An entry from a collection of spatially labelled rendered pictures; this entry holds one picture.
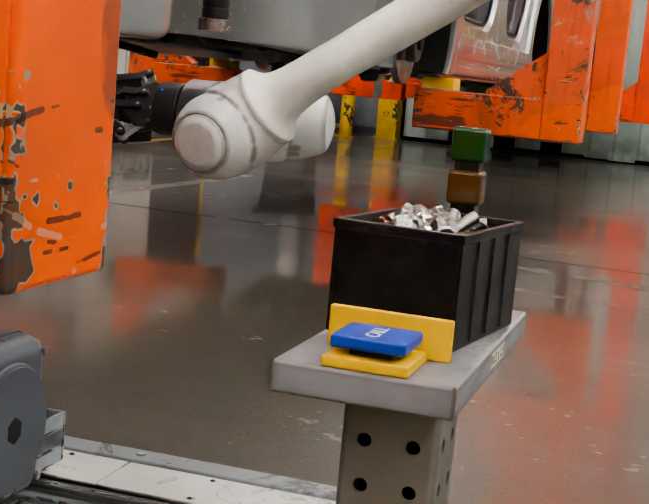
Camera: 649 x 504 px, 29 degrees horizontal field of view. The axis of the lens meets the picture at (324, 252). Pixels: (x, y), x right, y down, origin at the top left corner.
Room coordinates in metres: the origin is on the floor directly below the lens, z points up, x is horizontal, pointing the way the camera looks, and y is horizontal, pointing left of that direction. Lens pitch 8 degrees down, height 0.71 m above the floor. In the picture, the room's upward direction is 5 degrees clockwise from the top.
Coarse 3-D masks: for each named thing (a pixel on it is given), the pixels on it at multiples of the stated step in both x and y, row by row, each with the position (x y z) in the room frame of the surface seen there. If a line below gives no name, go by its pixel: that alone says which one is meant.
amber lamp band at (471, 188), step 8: (448, 176) 1.46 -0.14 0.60; (456, 176) 1.45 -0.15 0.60; (464, 176) 1.45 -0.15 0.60; (472, 176) 1.45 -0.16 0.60; (480, 176) 1.45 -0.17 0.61; (448, 184) 1.46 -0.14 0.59; (456, 184) 1.45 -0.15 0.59; (464, 184) 1.45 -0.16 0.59; (472, 184) 1.45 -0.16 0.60; (480, 184) 1.45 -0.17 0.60; (448, 192) 1.46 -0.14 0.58; (456, 192) 1.45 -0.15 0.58; (464, 192) 1.45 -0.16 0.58; (472, 192) 1.45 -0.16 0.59; (480, 192) 1.45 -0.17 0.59; (448, 200) 1.46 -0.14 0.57; (456, 200) 1.45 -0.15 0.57; (464, 200) 1.45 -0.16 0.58; (472, 200) 1.45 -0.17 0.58; (480, 200) 1.46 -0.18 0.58
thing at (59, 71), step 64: (0, 0) 0.92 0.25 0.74; (64, 0) 0.98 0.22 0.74; (0, 64) 0.92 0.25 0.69; (64, 64) 0.98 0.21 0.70; (0, 128) 0.92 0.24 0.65; (64, 128) 0.99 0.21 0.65; (0, 192) 0.92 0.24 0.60; (64, 192) 0.99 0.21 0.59; (0, 256) 0.92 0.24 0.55; (64, 256) 1.00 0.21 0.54
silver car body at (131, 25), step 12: (132, 0) 2.26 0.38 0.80; (144, 0) 2.31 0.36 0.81; (156, 0) 2.36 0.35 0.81; (168, 0) 2.42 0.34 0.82; (132, 12) 2.26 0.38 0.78; (144, 12) 2.31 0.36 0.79; (156, 12) 2.36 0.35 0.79; (168, 12) 2.42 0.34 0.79; (120, 24) 2.22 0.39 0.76; (132, 24) 2.27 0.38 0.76; (144, 24) 2.31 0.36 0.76; (156, 24) 2.36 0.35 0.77; (168, 24) 2.43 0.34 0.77; (132, 36) 2.31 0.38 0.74; (144, 36) 2.34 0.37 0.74; (156, 36) 2.38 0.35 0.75
